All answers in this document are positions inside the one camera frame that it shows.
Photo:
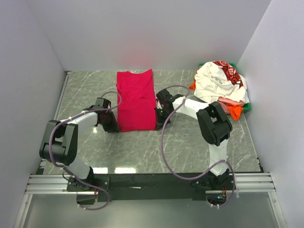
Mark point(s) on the black base beam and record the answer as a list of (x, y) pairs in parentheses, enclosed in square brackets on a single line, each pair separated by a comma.
[(143, 187)]

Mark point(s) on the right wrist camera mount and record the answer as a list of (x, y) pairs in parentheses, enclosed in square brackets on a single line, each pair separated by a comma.
[(164, 96)]

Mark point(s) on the orange t shirt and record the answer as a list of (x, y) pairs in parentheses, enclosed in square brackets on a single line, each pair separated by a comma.
[(235, 111)]

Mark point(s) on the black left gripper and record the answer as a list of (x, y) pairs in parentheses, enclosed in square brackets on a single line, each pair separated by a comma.
[(114, 127)]

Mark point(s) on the green plastic laundry basket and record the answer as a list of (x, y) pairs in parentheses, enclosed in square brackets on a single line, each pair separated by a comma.
[(247, 106)]

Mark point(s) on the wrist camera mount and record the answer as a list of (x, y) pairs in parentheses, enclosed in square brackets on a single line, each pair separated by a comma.
[(164, 96), (102, 103)]

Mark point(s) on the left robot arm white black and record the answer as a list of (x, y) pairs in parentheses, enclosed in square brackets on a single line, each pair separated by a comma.
[(60, 141)]

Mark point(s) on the pink t shirt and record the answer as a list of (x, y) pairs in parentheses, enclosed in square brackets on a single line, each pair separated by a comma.
[(225, 102)]

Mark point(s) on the red white printed t shirt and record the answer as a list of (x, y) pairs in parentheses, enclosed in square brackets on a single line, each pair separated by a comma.
[(231, 73)]

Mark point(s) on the magenta red t shirt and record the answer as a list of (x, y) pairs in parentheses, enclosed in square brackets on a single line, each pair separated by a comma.
[(136, 111)]

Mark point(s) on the aluminium rail frame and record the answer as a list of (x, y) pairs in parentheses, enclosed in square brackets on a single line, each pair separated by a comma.
[(252, 204)]

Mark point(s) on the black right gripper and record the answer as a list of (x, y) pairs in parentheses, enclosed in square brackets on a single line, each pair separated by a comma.
[(159, 123)]

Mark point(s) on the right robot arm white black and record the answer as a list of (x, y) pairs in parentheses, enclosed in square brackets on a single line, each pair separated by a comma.
[(215, 128)]

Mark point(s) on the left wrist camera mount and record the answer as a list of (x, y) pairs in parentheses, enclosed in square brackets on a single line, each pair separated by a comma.
[(102, 103)]

